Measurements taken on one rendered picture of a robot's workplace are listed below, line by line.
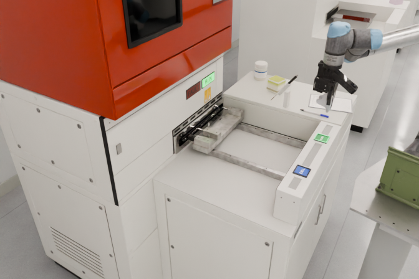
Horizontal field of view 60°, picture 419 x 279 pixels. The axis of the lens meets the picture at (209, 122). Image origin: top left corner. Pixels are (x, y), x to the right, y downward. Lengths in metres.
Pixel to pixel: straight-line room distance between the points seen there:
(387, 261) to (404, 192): 0.38
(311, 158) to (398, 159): 0.32
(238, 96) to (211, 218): 0.70
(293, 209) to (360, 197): 0.35
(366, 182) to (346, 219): 1.03
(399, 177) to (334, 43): 0.58
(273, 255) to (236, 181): 0.33
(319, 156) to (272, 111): 0.42
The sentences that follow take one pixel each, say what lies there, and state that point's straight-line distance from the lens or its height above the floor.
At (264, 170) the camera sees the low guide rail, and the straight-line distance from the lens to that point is 1.61.
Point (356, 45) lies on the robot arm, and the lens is 1.46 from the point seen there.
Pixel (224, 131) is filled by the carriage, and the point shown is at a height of 0.88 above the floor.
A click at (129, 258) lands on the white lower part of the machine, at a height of 0.51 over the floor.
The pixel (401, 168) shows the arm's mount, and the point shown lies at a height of 0.97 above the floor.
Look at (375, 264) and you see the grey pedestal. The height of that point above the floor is 0.44.
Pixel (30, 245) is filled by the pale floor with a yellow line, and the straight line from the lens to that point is 2.65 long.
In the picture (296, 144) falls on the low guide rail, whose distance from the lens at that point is 1.81.
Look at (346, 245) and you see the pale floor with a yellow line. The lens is 2.55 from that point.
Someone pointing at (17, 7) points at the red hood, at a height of 1.54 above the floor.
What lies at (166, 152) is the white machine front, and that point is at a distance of 1.63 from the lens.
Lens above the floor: 1.85
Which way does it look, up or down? 31 degrees down
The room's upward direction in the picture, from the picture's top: straight up
